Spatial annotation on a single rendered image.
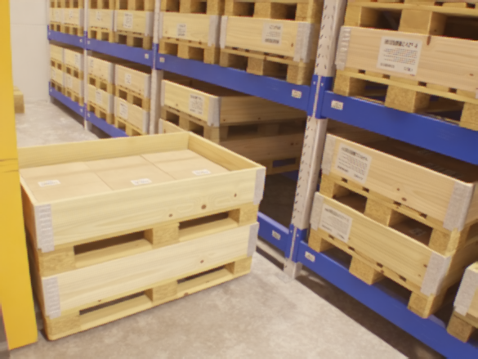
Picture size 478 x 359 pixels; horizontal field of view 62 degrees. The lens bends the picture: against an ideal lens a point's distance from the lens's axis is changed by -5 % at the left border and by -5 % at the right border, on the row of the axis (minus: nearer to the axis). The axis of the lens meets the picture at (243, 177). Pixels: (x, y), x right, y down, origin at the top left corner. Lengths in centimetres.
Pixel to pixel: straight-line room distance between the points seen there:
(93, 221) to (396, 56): 152
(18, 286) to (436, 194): 184
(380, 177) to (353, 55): 61
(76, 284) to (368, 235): 141
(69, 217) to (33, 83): 603
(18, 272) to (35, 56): 604
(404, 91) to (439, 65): 19
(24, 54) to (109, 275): 599
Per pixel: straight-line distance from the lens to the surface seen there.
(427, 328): 219
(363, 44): 212
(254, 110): 326
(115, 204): 188
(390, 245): 212
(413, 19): 200
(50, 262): 190
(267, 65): 264
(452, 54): 189
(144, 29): 401
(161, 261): 213
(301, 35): 238
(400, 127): 201
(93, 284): 203
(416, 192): 199
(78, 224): 185
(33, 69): 772
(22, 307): 204
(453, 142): 190
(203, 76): 315
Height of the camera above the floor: 145
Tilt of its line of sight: 20 degrees down
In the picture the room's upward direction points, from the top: 6 degrees clockwise
